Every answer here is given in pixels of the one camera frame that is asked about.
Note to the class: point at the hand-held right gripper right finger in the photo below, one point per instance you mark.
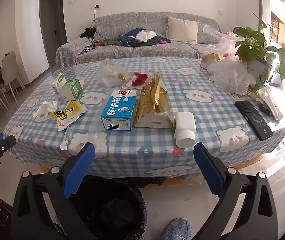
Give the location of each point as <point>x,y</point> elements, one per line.
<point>210,170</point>

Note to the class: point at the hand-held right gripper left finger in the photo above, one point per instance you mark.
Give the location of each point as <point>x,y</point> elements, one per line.
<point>80,170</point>

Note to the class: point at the clear plastic wrapper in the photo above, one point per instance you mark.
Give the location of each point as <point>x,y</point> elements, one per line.
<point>65,143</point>

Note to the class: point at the white plastic bottle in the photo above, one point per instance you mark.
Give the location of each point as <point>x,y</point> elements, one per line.
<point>185,127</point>

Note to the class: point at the white tissue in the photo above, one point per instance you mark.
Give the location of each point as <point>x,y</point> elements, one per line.
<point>43,110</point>

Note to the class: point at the black lined trash bin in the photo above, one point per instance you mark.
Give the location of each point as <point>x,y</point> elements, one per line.
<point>112,210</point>

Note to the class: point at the yellow white snack wrapper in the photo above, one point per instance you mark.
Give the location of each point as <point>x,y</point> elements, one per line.
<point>68,112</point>

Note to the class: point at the blue white milk carton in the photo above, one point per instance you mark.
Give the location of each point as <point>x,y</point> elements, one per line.
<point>117,107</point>

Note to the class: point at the white green medicine box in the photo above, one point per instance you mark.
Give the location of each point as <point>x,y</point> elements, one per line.
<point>57,83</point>

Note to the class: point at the gold foil snack bag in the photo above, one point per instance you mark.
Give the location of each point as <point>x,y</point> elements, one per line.
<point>152,100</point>

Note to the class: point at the clear plastic bag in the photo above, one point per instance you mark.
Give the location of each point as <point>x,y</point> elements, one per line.
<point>110,73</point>

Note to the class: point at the red wrapper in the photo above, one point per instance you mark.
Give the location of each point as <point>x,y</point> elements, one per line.
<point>138,80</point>

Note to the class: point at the clear bag with red print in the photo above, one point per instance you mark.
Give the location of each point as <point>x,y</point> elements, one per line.
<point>192,177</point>

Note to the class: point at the black plastic bag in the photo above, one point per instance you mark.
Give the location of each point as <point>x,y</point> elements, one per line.
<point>155,181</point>

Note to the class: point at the blue checkered bear tablecloth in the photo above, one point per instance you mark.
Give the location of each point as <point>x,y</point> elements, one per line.
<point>157,150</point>

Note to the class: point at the black phone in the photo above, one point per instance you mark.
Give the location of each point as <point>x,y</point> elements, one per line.
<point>255,121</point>

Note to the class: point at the blue fuzzy slipper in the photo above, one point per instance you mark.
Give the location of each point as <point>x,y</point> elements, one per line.
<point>177,228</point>

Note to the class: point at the tan paper box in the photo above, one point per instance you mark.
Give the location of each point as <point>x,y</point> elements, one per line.
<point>207,60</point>

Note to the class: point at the grey door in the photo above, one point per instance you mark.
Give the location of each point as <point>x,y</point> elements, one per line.
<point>50,30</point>

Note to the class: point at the green potted plant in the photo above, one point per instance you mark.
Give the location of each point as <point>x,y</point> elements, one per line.
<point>252,42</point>

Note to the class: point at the black garment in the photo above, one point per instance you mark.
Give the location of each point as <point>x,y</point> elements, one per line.
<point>155,42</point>

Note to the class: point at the beige pillow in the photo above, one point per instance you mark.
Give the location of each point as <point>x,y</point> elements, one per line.
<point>182,30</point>

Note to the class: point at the blue jacket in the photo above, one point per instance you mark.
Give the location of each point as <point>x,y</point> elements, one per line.
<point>130,33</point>

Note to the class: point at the white cloth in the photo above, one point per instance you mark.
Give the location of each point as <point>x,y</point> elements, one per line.
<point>145,35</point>

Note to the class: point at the grey covered sofa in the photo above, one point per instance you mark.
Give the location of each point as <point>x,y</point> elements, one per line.
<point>122,20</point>

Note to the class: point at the brown wooden cabinet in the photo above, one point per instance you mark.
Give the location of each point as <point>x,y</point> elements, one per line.
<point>277,21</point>

